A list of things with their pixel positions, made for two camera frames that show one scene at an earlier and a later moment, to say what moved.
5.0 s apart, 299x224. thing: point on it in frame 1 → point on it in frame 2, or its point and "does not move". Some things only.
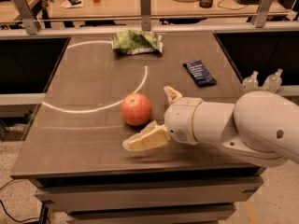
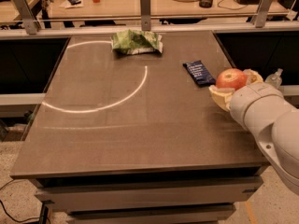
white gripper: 179,119 → 250,101
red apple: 135,109 → 231,77
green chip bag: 132,41 does not move
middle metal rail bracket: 146,11 does not move
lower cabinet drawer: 171,214 does not move
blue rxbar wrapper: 200,73 does not move
